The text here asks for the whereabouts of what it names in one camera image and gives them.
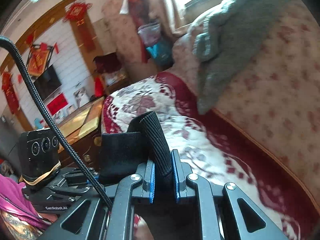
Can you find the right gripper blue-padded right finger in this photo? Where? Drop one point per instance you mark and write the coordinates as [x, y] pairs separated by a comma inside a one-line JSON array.
[[180, 170]]

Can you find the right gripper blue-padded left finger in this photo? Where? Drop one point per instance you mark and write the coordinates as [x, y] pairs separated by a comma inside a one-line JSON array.
[[146, 191]]

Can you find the black knit pants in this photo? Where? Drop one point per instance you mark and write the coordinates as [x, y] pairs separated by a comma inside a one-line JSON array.
[[120, 155]]

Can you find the red white floral blanket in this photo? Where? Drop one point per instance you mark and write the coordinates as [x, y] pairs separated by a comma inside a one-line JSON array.
[[214, 149]]

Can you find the pink sleeve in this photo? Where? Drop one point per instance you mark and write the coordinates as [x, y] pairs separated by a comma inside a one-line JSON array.
[[14, 202]]

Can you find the wooden tv cabinet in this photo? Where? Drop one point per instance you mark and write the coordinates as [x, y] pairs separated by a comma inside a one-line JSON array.
[[82, 130]]

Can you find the black television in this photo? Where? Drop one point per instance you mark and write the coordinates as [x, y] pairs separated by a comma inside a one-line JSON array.
[[47, 83]]

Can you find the beige floral quilt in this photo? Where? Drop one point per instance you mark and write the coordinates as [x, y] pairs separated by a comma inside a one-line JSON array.
[[275, 98]]

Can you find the blue plastic bag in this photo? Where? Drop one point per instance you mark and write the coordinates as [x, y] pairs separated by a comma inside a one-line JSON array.
[[161, 53]]

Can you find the grey fleece garment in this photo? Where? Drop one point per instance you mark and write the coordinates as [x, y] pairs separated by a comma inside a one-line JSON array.
[[232, 34]]

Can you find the red chinese knot decoration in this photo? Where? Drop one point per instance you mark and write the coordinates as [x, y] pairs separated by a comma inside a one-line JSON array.
[[76, 11]]

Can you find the black camera box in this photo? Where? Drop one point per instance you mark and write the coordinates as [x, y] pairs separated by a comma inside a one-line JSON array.
[[38, 156]]

